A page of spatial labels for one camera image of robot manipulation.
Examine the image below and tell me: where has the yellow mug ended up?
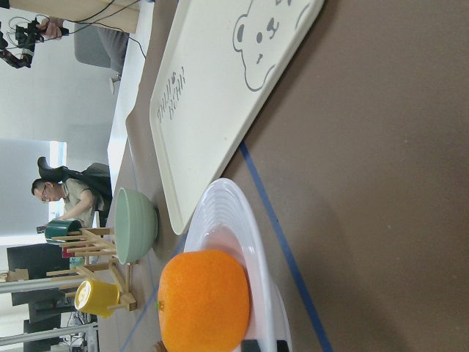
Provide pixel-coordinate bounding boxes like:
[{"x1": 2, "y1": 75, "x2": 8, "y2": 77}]
[{"x1": 74, "y1": 279, "x2": 119, "y2": 318}]

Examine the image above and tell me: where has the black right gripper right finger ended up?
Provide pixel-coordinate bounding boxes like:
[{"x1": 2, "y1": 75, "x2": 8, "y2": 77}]
[{"x1": 276, "y1": 340, "x2": 289, "y2": 352}]

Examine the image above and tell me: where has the dark green mug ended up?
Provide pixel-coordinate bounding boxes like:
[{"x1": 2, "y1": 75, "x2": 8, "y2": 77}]
[{"x1": 45, "y1": 219, "x2": 82, "y2": 245}]

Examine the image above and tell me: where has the background man with glasses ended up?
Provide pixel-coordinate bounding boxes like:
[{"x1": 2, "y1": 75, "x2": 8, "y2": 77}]
[{"x1": 32, "y1": 156, "x2": 113, "y2": 227}]

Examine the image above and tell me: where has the green bowl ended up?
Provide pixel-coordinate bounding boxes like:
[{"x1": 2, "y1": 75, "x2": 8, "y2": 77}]
[{"x1": 114, "y1": 188, "x2": 158, "y2": 264}]

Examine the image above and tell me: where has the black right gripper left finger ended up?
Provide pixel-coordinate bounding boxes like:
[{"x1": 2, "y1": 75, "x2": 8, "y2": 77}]
[{"x1": 240, "y1": 340, "x2": 261, "y2": 352}]

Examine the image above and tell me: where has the white round plate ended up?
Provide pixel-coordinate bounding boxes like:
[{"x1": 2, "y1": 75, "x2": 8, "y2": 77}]
[{"x1": 184, "y1": 178, "x2": 293, "y2": 351}]

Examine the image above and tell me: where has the wooden drying rack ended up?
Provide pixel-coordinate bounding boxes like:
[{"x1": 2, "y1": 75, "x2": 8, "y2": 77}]
[{"x1": 46, "y1": 227, "x2": 137, "y2": 312}]

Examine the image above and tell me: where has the orange fruit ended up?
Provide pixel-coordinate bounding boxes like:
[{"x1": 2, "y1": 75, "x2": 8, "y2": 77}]
[{"x1": 158, "y1": 250, "x2": 251, "y2": 351}]

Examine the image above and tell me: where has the cream bear tray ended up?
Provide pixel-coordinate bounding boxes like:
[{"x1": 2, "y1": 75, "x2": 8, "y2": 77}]
[{"x1": 126, "y1": 1, "x2": 323, "y2": 235}]

